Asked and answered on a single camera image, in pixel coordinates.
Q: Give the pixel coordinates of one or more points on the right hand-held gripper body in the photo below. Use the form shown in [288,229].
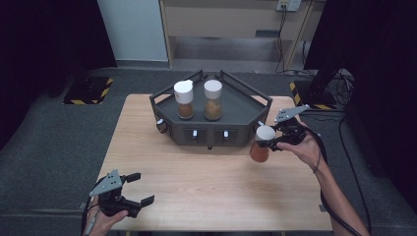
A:
[291,132]

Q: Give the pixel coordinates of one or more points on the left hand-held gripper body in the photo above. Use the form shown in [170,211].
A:
[111,200]

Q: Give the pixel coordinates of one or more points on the spice jar with orange powder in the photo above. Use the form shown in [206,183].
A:
[259,154]

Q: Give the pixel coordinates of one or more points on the dark grey spice rack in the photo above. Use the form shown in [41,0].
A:
[236,108]

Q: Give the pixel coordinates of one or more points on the spice jar with tan powder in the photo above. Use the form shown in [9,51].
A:
[213,109]

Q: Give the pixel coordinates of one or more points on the spice jar with brown powder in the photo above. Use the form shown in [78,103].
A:
[183,93]

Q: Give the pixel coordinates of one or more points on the person's right hand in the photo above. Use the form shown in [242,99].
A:
[308,150]

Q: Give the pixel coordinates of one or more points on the person's left hand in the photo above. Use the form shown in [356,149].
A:
[101,224]

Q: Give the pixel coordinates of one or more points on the black yellow striped floor plate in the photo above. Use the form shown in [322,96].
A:
[308,98]
[87,90]

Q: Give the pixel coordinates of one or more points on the black curtain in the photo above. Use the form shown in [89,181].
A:
[383,65]
[42,42]

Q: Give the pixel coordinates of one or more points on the white panel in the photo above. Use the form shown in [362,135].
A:
[134,29]

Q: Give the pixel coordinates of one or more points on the wall socket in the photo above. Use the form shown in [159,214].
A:
[288,5]

